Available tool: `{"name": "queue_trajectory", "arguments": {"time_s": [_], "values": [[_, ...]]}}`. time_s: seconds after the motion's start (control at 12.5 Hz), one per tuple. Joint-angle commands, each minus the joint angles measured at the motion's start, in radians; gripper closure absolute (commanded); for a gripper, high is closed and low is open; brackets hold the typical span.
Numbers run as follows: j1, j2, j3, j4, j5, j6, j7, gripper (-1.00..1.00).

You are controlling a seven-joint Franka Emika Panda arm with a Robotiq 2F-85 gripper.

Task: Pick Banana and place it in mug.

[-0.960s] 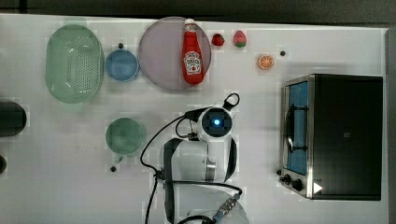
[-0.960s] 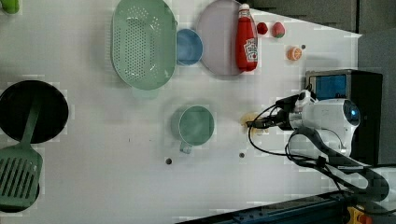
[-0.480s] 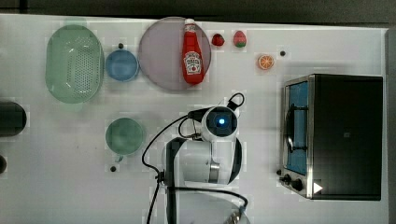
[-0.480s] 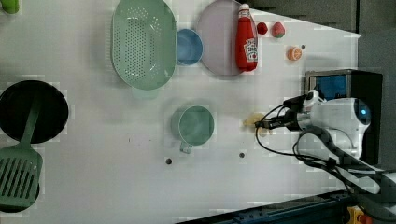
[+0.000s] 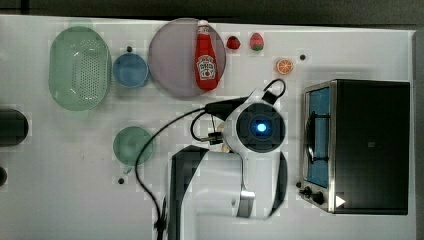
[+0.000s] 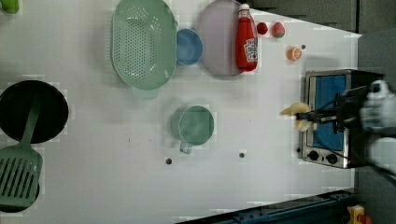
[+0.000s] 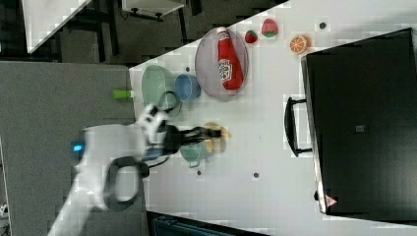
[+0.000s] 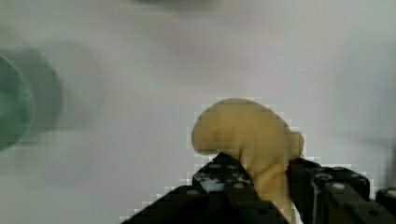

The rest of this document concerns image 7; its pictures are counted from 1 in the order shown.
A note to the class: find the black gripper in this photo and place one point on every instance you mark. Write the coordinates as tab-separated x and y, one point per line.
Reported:
173	140

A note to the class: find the yellow plush banana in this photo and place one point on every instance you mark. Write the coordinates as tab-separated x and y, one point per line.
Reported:
216	144

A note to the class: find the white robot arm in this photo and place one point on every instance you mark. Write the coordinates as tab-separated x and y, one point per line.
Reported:
109	148

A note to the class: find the green mug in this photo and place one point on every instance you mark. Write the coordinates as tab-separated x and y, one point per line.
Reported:
194	154

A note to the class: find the blue bowl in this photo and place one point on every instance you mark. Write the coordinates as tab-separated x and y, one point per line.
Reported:
187	87

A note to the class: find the pink plate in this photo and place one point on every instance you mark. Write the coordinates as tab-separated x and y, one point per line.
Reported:
207	68

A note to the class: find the green perforated colander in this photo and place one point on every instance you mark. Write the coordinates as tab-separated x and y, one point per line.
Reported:
158	89

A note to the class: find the red ketchup bottle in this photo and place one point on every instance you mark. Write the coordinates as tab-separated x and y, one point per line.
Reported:
229	66

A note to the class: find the green marker cylinder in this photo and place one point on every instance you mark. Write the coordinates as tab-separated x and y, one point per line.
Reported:
122	94

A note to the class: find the small red strawberry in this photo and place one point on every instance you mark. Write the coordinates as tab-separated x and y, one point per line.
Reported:
251	36

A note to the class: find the large red strawberry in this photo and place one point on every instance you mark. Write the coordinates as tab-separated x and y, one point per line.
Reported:
269	28

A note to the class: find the orange slice toy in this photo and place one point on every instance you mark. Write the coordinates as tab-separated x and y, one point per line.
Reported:
299	44

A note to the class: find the black toaster oven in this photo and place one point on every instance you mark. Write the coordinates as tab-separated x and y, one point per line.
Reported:
362	116

